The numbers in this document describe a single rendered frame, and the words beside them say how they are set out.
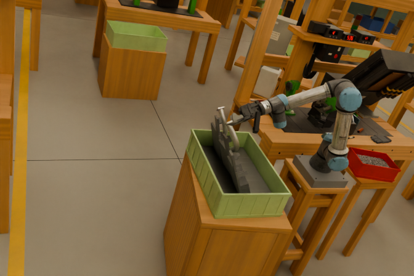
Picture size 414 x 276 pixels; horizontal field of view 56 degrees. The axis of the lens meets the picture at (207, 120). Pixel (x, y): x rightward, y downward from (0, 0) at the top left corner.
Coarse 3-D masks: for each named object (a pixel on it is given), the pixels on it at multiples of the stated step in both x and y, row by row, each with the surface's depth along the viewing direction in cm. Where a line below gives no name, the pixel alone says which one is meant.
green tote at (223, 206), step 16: (192, 144) 240; (208, 144) 253; (240, 144) 261; (256, 144) 247; (192, 160) 239; (256, 160) 246; (208, 176) 213; (272, 176) 227; (208, 192) 212; (272, 192) 226; (288, 192) 211; (224, 208) 201; (240, 208) 204; (256, 208) 208; (272, 208) 212
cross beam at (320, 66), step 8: (264, 56) 311; (272, 56) 314; (280, 56) 319; (288, 56) 325; (264, 64) 316; (272, 64) 318; (280, 64) 321; (320, 64) 335; (328, 64) 338; (336, 64) 341; (344, 64) 348; (336, 72) 346; (344, 72) 349
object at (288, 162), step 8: (288, 160) 262; (288, 168) 259; (296, 168) 256; (296, 176) 250; (304, 184) 242; (312, 192) 241; (320, 192) 243; (328, 192) 245; (336, 192) 248; (344, 192) 250
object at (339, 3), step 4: (336, 0) 1212; (340, 0) 1217; (344, 0) 1234; (336, 4) 1220; (340, 4) 1226; (336, 8) 1228; (340, 8) 1233; (332, 12) 1179; (336, 12) 1185; (340, 12) 1190; (348, 12) 1232; (332, 16) 1186; (336, 16) 1193; (348, 16) 1212; (352, 16) 1219; (344, 20) 1215; (348, 20) 1222; (328, 24) 1204
